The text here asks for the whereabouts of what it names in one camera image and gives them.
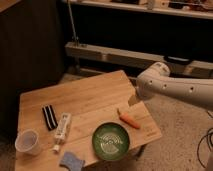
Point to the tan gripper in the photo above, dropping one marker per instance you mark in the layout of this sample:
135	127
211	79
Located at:
134	99

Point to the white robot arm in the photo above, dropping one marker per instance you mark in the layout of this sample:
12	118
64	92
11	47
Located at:
156	80

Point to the green bowl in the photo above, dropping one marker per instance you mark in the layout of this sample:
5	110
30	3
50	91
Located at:
110	141

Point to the white tube with label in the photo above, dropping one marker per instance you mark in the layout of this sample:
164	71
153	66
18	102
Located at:
62	131

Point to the metal stand pole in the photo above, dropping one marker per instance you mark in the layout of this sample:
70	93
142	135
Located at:
75	37

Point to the black white striped cloth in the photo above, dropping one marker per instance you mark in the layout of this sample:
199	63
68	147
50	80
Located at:
49	117

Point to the blue sponge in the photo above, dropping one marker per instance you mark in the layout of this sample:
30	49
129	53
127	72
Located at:
71	162

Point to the clear plastic cup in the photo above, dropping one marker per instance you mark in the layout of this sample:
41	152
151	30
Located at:
27	142

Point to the black handle on shelf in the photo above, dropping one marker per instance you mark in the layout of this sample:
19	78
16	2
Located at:
175	60

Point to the wooden shelf rail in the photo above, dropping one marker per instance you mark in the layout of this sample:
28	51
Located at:
137	59

